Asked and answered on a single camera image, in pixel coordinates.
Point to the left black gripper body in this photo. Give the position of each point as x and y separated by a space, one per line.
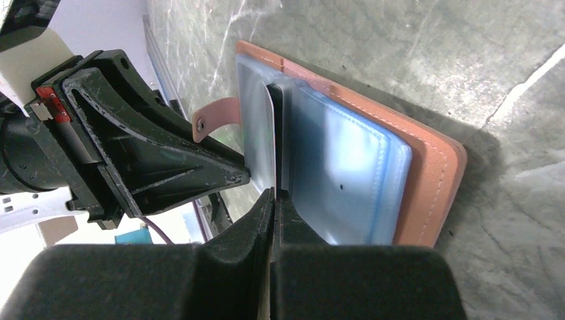
48 163

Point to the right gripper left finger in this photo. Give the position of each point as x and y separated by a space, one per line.
224 278

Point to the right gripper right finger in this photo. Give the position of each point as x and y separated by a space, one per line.
311 279

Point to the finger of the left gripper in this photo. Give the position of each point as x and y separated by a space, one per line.
150 160

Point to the brown leather card holder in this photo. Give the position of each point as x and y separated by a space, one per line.
358 172

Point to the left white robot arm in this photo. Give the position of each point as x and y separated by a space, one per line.
27 40

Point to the aluminium frame rail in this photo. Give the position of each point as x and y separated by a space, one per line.
167 89

